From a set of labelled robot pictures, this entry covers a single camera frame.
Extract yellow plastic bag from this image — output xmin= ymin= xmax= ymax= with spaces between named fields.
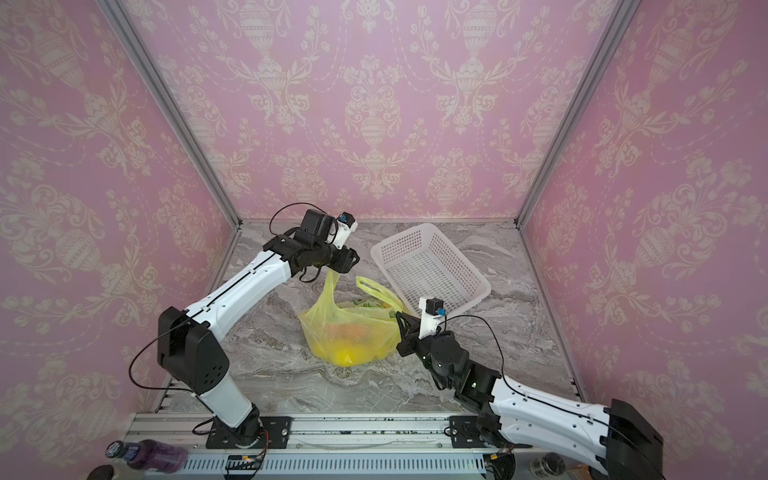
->
xmin=299 ymin=270 xmax=407 ymax=367

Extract white plastic basket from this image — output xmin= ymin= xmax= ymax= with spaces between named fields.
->
xmin=371 ymin=223 xmax=491 ymax=315

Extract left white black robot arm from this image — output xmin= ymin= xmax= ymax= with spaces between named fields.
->
xmin=157 ymin=209 xmax=360 ymax=447

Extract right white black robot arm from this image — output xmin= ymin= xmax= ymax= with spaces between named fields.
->
xmin=396 ymin=312 xmax=664 ymax=479

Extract round metal tin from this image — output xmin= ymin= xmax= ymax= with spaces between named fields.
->
xmin=529 ymin=452 xmax=567 ymax=479

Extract purple drink bottle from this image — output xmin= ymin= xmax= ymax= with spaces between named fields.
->
xmin=105 ymin=439 xmax=188 ymax=474

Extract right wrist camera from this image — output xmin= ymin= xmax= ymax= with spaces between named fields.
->
xmin=419 ymin=297 xmax=446 ymax=339

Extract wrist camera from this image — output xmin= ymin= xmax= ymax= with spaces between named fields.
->
xmin=419 ymin=297 xmax=446 ymax=339
xmin=330 ymin=212 xmax=358 ymax=250

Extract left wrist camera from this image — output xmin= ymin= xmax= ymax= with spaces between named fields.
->
xmin=330 ymin=212 xmax=358 ymax=250

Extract aluminium rail base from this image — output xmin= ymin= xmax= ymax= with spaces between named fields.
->
xmin=122 ymin=411 xmax=625 ymax=480

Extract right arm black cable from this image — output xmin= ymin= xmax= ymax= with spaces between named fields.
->
xmin=443 ymin=313 xmax=667 ymax=480

